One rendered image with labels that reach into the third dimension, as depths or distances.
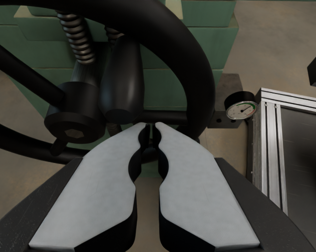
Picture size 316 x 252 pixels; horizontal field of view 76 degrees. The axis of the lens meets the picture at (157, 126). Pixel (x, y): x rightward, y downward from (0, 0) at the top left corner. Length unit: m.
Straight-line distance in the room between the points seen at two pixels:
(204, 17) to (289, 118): 0.85
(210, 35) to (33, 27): 0.26
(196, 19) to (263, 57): 1.41
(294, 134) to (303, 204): 0.31
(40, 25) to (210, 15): 0.23
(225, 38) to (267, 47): 1.47
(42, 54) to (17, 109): 1.05
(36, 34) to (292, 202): 0.92
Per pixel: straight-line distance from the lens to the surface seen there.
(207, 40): 0.38
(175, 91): 0.46
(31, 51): 0.45
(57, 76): 0.47
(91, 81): 0.24
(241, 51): 1.73
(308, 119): 1.18
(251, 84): 1.50
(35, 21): 0.27
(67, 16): 0.23
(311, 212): 0.98
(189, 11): 0.35
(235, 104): 0.42
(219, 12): 0.36
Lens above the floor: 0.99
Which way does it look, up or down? 59 degrees down
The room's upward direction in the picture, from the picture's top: 2 degrees clockwise
